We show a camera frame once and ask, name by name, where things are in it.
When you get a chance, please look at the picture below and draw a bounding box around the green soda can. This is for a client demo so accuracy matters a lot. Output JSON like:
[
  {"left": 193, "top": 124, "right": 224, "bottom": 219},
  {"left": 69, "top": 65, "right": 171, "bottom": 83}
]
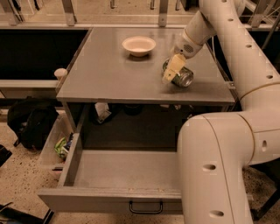
[{"left": 162, "top": 66, "right": 194, "bottom": 88}]

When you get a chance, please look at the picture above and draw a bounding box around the green snack bag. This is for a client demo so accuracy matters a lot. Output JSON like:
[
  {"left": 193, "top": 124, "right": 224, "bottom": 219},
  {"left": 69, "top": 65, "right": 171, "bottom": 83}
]
[{"left": 54, "top": 137, "right": 68, "bottom": 159}]

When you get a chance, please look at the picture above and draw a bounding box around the black drawer handle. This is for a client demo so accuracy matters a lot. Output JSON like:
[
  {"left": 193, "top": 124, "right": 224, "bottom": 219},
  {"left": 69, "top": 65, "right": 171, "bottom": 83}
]
[{"left": 129, "top": 201, "right": 164, "bottom": 214}]

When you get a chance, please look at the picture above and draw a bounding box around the black office chair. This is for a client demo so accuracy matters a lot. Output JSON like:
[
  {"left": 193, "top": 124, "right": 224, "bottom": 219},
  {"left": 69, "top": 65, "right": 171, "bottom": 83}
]
[{"left": 251, "top": 159, "right": 280, "bottom": 221}]

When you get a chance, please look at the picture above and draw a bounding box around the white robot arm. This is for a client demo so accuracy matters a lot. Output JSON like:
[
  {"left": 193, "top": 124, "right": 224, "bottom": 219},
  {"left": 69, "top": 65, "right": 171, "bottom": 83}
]
[{"left": 163, "top": 0, "right": 280, "bottom": 224}]

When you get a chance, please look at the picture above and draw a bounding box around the white paper cup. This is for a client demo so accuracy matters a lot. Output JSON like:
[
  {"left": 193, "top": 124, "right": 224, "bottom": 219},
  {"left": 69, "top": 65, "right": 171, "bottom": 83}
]
[{"left": 54, "top": 68, "right": 67, "bottom": 81}]

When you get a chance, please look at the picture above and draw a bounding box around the grey cabinet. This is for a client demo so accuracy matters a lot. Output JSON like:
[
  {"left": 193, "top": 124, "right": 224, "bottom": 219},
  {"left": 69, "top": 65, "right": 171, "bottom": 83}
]
[{"left": 55, "top": 27, "right": 236, "bottom": 138}]

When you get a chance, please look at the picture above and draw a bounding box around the black object floor corner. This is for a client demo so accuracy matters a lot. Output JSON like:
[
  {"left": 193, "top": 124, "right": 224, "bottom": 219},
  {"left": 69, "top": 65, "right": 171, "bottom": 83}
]
[{"left": 0, "top": 203, "right": 54, "bottom": 224}]

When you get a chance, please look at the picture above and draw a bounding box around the black backpack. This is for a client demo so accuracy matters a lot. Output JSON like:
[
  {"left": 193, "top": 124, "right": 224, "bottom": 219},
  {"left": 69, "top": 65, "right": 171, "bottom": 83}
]
[{"left": 7, "top": 98, "right": 59, "bottom": 150}]

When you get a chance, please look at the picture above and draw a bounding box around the open grey top drawer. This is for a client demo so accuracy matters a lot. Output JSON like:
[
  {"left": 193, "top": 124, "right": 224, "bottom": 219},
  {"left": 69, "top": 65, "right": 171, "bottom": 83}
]
[{"left": 38, "top": 134, "right": 182, "bottom": 214}]

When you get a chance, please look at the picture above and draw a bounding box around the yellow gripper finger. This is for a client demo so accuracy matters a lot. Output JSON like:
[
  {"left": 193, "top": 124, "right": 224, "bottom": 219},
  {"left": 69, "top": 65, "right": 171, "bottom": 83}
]
[{"left": 162, "top": 53, "right": 186, "bottom": 84}]

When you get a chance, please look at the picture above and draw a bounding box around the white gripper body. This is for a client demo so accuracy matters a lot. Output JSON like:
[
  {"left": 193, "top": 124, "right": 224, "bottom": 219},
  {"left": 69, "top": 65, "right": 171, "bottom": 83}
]
[{"left": 171, "top": 31, "right": 203, "bottom": 59}]

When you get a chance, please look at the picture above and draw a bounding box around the white bowl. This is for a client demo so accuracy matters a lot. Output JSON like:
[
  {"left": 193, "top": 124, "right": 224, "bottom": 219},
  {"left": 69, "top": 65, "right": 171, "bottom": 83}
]
[{"left": 122, "top": 36, "right": 156, "bottom": 57}]

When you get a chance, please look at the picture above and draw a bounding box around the clear plastic bin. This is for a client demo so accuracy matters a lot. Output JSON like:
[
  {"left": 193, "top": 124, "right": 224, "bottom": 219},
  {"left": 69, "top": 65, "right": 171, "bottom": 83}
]
[{"left": 38, "top": 113, "right": 72, "bottom": 171}]

